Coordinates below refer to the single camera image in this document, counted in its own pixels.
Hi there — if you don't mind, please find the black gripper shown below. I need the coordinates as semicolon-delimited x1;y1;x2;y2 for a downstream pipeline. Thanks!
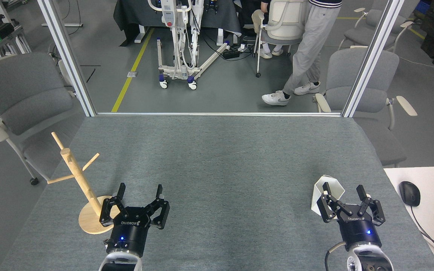
99;183;170;258
317;183;386;251

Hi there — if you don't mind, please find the white faceted cup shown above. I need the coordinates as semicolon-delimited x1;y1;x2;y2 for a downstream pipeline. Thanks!
311;175;345;217

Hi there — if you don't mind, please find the wooden cup rack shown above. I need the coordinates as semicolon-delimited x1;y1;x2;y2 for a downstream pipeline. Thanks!
47;132;123;234

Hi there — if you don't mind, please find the black computer mouse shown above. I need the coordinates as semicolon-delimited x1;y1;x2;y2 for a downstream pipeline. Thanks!
399;181;421;207

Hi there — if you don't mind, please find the grey chair with cream armrests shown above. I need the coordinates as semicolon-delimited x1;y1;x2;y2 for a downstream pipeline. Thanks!
312;46;418;168

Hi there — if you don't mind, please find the grey chair with wheels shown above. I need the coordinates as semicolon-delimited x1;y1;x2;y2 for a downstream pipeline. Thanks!
0;52;86;186

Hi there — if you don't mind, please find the person in grey trousers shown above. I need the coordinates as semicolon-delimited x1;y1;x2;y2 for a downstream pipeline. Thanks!
261;0;342;106

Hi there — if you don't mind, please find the small grey chair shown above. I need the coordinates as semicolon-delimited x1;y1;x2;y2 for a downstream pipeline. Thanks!
338;0;415;53

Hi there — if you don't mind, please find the seated person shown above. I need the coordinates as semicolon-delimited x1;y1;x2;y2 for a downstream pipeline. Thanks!
257;0;285;59

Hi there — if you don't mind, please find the white stand on wheels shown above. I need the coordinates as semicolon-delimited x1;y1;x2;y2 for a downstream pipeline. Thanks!
147;0;229;90

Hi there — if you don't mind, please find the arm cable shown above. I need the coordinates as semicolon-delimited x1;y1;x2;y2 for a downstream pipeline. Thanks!
324;242;347;271

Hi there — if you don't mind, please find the black mouse cable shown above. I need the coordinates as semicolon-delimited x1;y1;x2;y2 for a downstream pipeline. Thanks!
409;205;434;264

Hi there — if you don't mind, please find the silver post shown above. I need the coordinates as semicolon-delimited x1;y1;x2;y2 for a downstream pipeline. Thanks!
37;0;97;117
342;0;406;118

